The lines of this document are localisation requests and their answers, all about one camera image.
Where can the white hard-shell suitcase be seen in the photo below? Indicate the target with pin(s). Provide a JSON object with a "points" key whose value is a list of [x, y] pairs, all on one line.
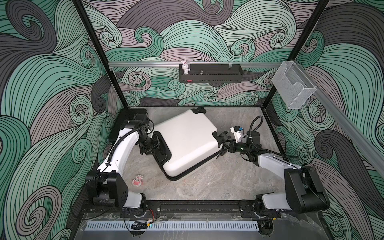
{"points": [[186, 143]]}

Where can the white bunny figurine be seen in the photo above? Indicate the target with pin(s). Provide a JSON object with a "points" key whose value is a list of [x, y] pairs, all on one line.
{"points": [[185, 67]]}

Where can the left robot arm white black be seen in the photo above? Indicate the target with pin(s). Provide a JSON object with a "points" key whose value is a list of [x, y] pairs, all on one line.
{"points": [[105, 186]]}

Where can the aluminium wall rail back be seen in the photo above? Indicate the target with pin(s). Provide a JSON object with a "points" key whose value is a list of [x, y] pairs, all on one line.
{"points": [[141, 64]]}

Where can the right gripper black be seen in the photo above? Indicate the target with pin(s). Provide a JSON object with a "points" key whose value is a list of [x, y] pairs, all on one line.
{"points": [[232, 146]]}

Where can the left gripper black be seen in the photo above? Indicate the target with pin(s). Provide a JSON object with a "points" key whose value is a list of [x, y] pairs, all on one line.
{"points": [[154, 147]]}

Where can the black flat case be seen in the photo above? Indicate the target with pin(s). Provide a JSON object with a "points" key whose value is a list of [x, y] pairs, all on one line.
{"points": [[124, 115]]}

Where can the aluminium wall rail right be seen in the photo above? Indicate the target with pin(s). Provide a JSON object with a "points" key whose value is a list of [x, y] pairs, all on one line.
{"points": [[357, 112]]}

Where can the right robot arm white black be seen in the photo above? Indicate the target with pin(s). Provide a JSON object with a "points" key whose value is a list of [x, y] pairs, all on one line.
{"points": [[303, 192]]}

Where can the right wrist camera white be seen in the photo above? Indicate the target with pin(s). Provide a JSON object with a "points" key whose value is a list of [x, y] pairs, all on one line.
{"points": [[238, 133]]}

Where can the aluminium wall rail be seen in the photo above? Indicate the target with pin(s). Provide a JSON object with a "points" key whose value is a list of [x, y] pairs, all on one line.
{"points": [[141, 64], [357, 112]]}

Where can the clear acrylic wall box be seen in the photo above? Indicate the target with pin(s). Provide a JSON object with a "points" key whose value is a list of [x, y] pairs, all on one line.
{"points": [[293, 84]]}

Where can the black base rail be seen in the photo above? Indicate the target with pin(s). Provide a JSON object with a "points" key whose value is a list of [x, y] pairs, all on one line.
{"points": [[169, 208]]}

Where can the black wall shelf tray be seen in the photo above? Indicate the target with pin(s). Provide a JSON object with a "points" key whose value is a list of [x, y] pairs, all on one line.
{"points": [[212, 74]]}

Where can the pink cartoon figure toy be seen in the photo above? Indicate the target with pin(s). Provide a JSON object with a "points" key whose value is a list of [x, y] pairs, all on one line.
{"points": [[137, 181]]}

